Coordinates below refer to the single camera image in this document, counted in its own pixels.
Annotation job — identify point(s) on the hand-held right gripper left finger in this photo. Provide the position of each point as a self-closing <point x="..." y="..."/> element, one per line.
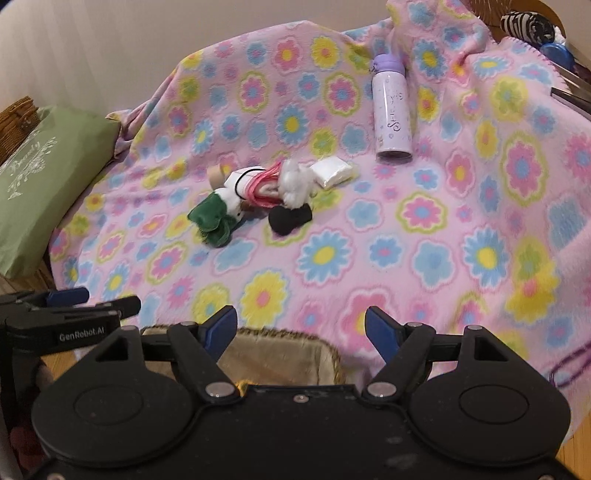
<point x="221" y="330"/>

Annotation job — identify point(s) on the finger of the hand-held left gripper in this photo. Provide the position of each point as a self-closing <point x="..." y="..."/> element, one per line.
<point x="124" y="307"/>
<point x="69" y="296"/>

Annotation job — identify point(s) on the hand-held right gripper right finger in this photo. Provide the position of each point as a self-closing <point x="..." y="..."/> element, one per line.
<point x="381" y="330"/>

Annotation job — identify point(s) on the woven basket with fabric liner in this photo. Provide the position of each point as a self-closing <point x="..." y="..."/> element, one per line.
<point x="277" y="355"/>

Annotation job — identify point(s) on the dark green cloth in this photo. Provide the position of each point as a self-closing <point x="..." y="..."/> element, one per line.
<point x="212" y="221"/>

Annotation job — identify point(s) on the black plush piece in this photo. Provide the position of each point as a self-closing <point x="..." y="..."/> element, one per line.
<point x="288" y="219"/>

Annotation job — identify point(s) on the white teddy bear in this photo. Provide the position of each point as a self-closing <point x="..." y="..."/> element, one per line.
<point x="295" y="182"/>

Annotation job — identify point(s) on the white tissue packet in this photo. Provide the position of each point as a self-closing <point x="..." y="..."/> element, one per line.
<point x="332" y="171"/>

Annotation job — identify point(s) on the red knit clothing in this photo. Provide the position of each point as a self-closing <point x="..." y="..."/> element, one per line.
<point x="27" y="415"/>

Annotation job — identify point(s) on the pink floral fleece blanket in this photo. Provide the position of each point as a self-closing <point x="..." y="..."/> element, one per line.
<point x="323" y="258"/>

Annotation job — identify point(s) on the green printed pillow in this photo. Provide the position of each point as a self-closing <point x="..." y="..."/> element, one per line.
<point x="51" y="184"/>

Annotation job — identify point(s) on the brown wicker basket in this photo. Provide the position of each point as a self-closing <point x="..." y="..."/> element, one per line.
<point x="18" y="120"/>

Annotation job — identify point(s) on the purple and white bottle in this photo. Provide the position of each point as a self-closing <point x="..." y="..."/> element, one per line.
<point x="392" y="110"/>

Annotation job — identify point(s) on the dark metal bars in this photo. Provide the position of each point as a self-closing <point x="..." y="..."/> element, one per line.
<point x="572" y="87"/>

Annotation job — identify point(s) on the blue round lid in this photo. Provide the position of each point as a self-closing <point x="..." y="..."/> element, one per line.
<point x="556" y="55"/>

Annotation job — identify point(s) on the zebra striped item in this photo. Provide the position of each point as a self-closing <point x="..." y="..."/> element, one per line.
<point x="526" y="25"/>

